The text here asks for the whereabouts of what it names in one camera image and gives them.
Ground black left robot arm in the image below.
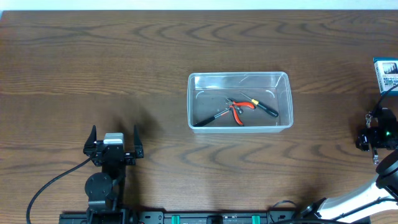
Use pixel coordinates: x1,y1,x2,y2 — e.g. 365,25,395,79
83,126,144,224

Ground blue white cardboard box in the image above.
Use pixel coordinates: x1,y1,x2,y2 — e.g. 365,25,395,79
373,57,397,95

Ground black yellow screwdriver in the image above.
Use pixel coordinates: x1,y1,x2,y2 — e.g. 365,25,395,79
240,92,279,118

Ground silver combination wrench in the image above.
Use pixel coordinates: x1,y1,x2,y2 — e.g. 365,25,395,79
365,112,379,165

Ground clear plastic storage container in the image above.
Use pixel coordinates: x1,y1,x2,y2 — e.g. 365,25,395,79
187,72,294,134

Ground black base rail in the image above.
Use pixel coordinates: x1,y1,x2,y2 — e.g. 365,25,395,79
58,210,294,224

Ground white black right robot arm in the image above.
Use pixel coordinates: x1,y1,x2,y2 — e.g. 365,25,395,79
300,107,397,223

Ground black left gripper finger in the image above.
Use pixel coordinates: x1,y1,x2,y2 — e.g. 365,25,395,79
134,125,143,149
84,125,97,148

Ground red handled pliers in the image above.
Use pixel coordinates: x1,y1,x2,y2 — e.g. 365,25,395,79
226,98,256,126

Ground small steel claw hammer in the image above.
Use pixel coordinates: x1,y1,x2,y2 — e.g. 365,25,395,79
193,105,231,127

